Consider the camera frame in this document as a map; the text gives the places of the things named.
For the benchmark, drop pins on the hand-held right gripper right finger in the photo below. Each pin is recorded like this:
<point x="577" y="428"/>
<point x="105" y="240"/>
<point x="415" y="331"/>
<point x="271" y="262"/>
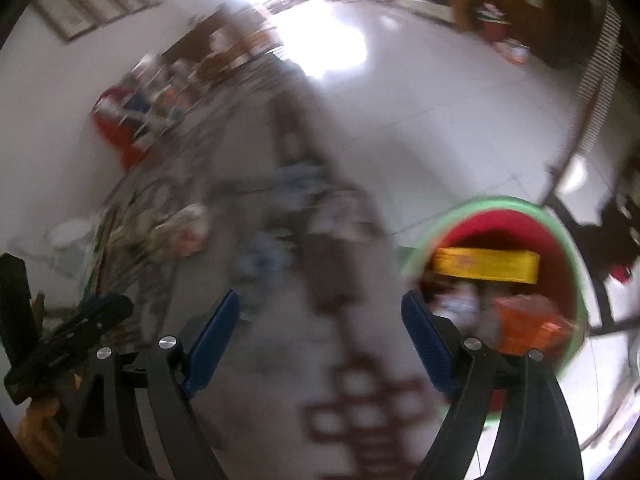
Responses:
<point x="430" y="342"/>

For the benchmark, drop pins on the dark carved wooden chair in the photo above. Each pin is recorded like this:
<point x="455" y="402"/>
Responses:
<point x="610" y="230"/>

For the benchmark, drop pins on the red cloth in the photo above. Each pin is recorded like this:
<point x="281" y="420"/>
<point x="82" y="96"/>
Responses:
<point x="117" y="125"/>

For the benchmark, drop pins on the large framed wall picture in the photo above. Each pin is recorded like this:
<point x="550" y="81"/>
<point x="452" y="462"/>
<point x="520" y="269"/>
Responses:
<point x="55" y="17"/>

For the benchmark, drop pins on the yellow cardboard box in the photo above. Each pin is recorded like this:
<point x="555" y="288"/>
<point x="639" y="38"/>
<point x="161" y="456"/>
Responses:
<point x="485" y="265"/>

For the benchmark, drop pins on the pinkish crumpled paper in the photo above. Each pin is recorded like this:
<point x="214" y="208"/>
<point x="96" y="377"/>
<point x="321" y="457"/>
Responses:
<point x="182" y="230"/>

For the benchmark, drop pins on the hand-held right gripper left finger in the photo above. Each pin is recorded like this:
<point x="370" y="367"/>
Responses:
<point x="210" y="342"/>

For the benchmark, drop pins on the small cardboard box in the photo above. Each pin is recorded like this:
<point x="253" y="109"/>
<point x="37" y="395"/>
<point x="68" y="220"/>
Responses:
<point x="515" y="51"/>

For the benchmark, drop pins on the green book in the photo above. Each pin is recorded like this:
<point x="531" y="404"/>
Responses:
<point x="102" y="255"/>

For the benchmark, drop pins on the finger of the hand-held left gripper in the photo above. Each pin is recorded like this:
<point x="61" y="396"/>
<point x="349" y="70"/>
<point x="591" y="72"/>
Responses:
<point x="100" y="312"/>
<point x="15" y="300"/>

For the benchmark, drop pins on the red bucket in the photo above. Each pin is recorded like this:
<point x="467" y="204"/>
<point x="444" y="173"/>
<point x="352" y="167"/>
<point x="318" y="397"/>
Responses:
<point x="495" y="27"/>

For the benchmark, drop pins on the white beaded chair cover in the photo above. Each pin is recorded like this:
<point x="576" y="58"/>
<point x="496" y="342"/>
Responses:
<point x="600" y="75"/>

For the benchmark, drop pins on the orange snack bag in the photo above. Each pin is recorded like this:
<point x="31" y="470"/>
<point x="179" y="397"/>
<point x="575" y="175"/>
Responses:
<point x="535" y="322"/>

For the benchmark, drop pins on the small red object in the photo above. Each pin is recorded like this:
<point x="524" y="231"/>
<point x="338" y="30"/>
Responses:
<point x="621" y="272"/>

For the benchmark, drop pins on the white desk lamp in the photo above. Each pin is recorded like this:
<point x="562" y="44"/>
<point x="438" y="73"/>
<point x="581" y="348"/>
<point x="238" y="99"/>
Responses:
<point x="70" y="237"/>

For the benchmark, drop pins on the red bin with green rim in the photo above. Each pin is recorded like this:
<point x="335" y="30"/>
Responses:
<point x="500" y="225"/>

